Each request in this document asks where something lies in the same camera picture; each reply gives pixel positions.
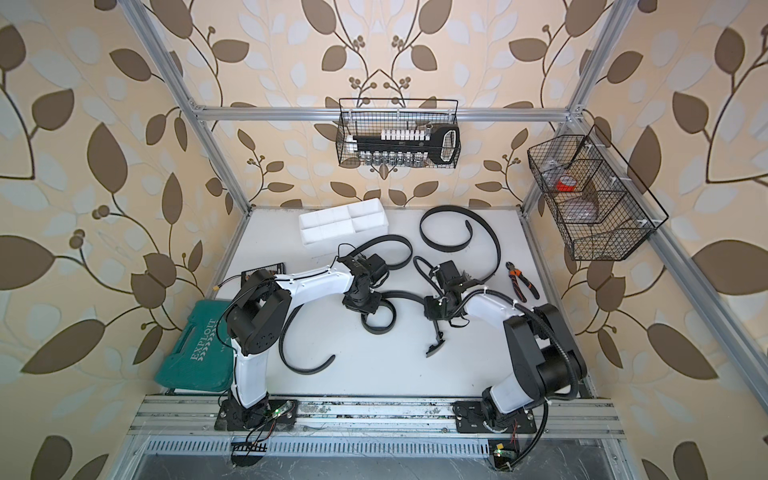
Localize wire basket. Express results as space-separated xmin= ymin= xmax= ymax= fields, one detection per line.
xmin=335 ymin=96 xmax=461 ymax=169
xmin=527 ymin=125 xmax=669 ymax=261

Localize black belt front loop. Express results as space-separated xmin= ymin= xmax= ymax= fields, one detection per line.
xmin=361 ymin=290 xmax=445 ymax=358

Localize black bit holder box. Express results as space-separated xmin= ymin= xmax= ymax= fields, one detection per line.
xmin=240 ymin=262 xmax=286 ymax=287

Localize black socket set rail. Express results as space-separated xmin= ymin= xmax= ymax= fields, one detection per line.
xmin=346 ymin=123 xmax=461 ymax=168

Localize white divided storage tray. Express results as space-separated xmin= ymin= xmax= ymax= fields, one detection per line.
xmin=299 ymin=198 xmax=389 ymax=248

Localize aluminium front rail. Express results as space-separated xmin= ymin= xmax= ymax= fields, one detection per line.
xmin=128 ymin=395 xmax=626 ymax=440

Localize right wire basket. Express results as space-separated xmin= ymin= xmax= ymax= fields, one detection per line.
xmin=527 ymin=125 xmax=669 ymax=261

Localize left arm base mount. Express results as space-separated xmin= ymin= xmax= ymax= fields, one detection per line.
xmin=214 ymin=398 xmax=299 ymax=431

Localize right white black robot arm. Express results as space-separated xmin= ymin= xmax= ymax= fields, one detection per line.
xmin=423 ymin=261 xmax=587 ymax=425

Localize green plastic tool case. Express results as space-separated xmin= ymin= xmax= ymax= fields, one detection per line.
xmin=154 ymin=300 xmax=234 ymax=393

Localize black belt long middle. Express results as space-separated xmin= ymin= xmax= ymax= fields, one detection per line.
xmin=278 ymin=234 xmax=414 ymax=376

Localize red item in basket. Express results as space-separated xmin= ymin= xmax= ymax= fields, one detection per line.
xmin=555 ymin=175 xmax=578 ymax=193

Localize back wire basket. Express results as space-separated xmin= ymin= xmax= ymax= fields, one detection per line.
xmin=335 ymin=96 xmax=461 ymax=169

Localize black belt back right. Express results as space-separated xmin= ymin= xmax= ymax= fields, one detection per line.
xmin=418 ymin=205 xmax=503 ymax=286

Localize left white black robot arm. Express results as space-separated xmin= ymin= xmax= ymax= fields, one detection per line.
xmin=225 ymin=254 xmax=389 ymax=409

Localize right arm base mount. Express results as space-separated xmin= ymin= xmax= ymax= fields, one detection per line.
xmin=451 ymin=400 xmax=537 ymax=434

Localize orange black pliers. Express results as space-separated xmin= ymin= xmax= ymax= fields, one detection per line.
xmin=505 ymin=261 xmax=541 ymax=303

